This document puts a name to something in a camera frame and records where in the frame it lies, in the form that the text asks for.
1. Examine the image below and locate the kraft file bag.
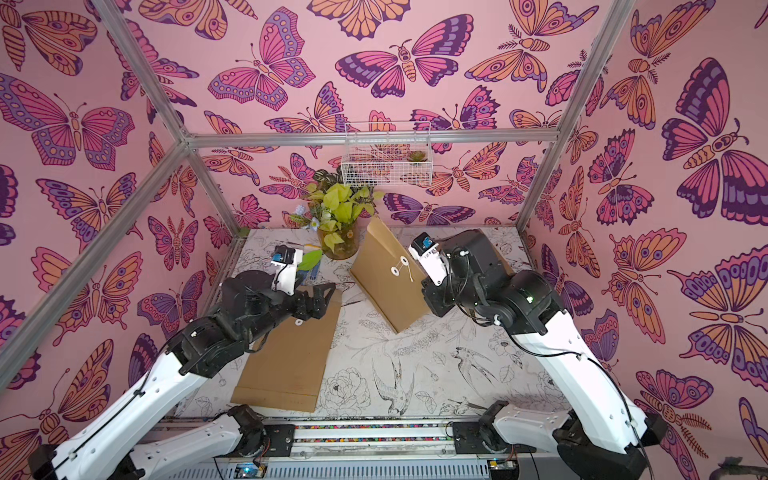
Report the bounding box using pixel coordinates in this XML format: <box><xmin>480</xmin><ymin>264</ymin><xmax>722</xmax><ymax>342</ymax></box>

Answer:
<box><xmin>231</xmin><ymin>291</ymin><xmax>342</xmax><ymax>413</ymax></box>
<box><xmin>481</xmin><ymin>227</ymin><xmax>516</xmax><ymax>274</ymax></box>
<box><xmin>350</xmin><ymin>218</ymin><xmax>430</xmax><ymax>333</ymax></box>

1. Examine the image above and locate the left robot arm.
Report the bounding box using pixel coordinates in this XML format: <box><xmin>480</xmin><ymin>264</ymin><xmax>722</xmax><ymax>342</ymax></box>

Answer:
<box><xmin>28</xmin><ymin>270</ymin><xmax>336</xmax><ymax>479</ymax></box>

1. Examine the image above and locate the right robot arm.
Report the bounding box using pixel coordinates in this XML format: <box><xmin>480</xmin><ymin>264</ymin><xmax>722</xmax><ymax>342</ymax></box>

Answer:
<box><xmin>409</xmin><ymin>229</ymin><xmax>668</xmax><ymax>479</ymax></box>

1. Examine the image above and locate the glass vase with plants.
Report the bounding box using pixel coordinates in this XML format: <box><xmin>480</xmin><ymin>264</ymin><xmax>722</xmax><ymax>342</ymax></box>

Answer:
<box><xmin>290</xmin><ymin>169</ymin><xmax>384</xmax><ymax>260</ymax></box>

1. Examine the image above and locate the green item in basket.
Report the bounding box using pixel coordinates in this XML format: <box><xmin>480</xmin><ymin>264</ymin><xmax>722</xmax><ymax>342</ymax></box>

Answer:
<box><xmin>407</xmin><ymin>151</ymin><xmax>427</xmax><ymax>163</ymax></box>

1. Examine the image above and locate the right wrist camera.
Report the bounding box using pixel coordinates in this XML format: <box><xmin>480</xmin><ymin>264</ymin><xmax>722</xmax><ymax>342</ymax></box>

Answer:
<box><xmin>408</xmin><ymin>232</ymin><xmax>448</xmax><ymax>286</ymax></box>

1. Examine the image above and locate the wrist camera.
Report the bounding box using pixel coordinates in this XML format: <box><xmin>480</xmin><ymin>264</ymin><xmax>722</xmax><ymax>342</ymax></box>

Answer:
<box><xmin>271</xmin><ymin>245</ymin><xmax>303</xmax><ymax>296</ymax></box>
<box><xmin>408</xmin><ymin>232</ymin><xmax>448</xmax><ymax>286</ymax></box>

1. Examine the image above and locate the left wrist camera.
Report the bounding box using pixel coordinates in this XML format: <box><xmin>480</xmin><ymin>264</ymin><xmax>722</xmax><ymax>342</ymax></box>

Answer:
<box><xmin>271</xmin><ymin>245</ymin><xmax>303</xmax><ymax>296</ymax></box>

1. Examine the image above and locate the white wire basket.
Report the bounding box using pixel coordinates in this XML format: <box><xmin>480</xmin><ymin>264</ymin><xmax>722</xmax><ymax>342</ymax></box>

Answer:
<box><xmin>337</xmin><ymin>120</ymin><xmax>434</xmax><ymax>188</ymax></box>

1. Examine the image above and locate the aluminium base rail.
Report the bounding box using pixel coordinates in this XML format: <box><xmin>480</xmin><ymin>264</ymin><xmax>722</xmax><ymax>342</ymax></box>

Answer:
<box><xmin>119</xmin><ymin>416</ymin><xmax>571</xmax><ymax>480</ymax></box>

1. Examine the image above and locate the aluminium frame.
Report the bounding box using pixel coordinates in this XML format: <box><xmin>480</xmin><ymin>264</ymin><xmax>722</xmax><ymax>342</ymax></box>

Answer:
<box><xmin>1</xmin><ymin>1</ymin><xmax>635</xmax><ymax>387</ymax></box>

